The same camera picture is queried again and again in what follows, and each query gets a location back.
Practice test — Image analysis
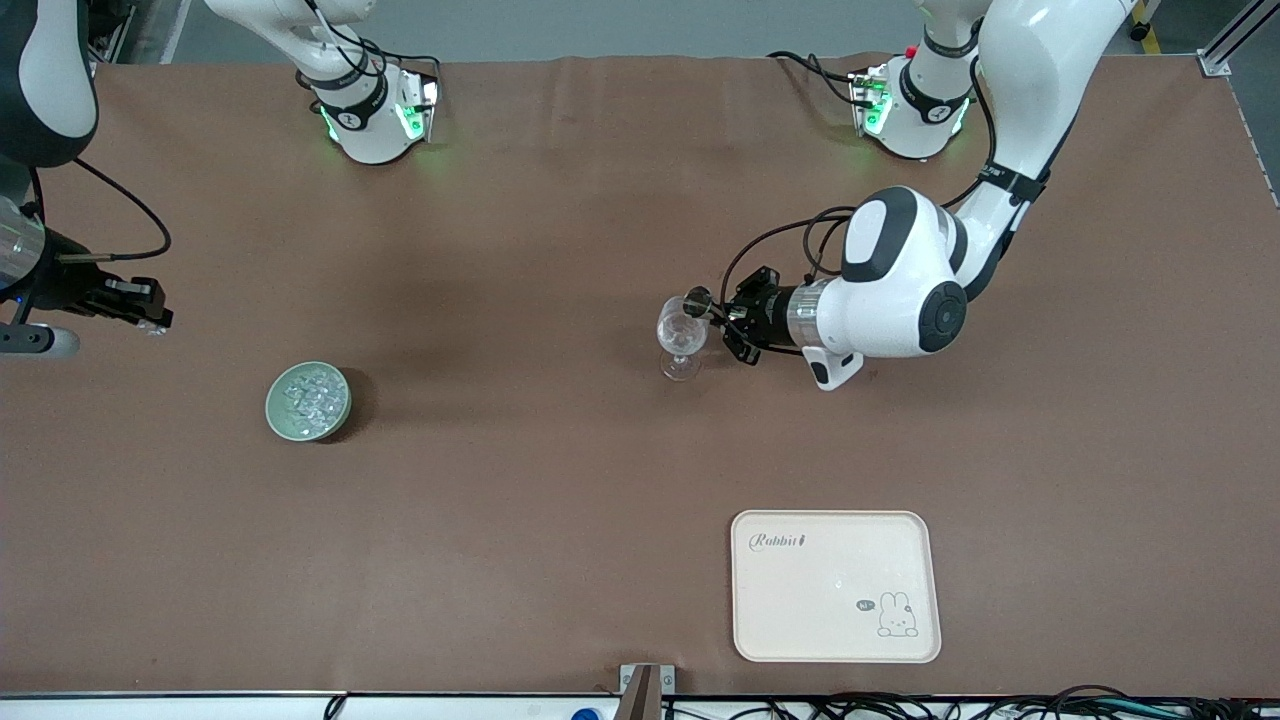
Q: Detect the clear stemmed wine glass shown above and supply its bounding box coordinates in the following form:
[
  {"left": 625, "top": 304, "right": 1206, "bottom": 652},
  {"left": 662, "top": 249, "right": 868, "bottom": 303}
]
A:
[{"left": 656, "top": 295, "right": 709, "bottom": 382}]

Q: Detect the clear ice cubes heap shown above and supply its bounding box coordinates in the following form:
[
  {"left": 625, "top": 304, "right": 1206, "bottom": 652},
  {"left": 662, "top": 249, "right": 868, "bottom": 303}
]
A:
[{"left": 275, "top": 366, "right": 348, "bottom": 437}]

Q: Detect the green round bowl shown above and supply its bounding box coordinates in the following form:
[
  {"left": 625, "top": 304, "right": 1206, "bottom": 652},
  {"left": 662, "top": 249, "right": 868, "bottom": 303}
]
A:
[{"left": 265, "top": 362, "right": 353, "bottom": 443}]

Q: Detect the brown table cover sheet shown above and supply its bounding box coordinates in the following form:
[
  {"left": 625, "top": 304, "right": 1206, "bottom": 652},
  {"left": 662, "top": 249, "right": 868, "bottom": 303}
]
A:
[{"left": 0, "top": 55, "right": 1280, "bottom": 697}]

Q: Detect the cream rabbit print tray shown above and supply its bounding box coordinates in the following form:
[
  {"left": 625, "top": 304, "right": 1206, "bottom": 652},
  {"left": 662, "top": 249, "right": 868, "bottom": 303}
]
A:
[{"left": 731, "top": 510, "right": 942, "bottom": 664}]

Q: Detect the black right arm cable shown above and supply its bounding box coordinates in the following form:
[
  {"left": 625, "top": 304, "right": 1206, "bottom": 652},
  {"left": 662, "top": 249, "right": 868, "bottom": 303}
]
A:
[{"left": 33, "top": 157, "right": 173, "bottom": 264}]

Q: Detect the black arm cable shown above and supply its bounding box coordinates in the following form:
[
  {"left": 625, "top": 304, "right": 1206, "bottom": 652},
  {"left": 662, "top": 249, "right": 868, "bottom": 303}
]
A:
[
  {"left": 721, "top": 55, "right": 1003, "bottom": 301},
  {"left": 33, "top": 157, "right": 173, "bottom": 264}
]

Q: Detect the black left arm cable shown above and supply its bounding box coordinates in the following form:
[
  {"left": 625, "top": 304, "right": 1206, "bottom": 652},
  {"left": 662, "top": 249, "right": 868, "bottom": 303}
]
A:
[{"left": 721, "top": 55, "right": 1003, "bottom": 301}]

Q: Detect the black left base cable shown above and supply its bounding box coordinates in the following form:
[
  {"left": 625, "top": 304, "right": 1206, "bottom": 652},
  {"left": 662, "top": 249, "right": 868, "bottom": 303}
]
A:
[{"left": 767, "top": 50, "right": 863, "bottom": 107}]

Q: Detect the metal bracket with brown post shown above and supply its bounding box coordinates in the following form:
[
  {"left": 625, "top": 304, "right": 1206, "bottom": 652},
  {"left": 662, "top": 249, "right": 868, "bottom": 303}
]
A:
[{"left": 619, "top": 663, "right": 677, "bottom": 720}]

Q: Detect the tangled black cables bundle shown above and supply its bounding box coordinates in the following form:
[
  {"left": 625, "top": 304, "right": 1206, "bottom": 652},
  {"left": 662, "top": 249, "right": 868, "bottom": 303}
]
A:
[{"left": 663, "top": 684, "right": 1280, "bottom": 720}]

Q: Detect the aluminium frame profile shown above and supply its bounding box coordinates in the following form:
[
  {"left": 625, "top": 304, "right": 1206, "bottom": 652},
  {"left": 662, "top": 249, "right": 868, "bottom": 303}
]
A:
[{"left": 1198, "top": 0, "right": 1280, "bottom": 78}]

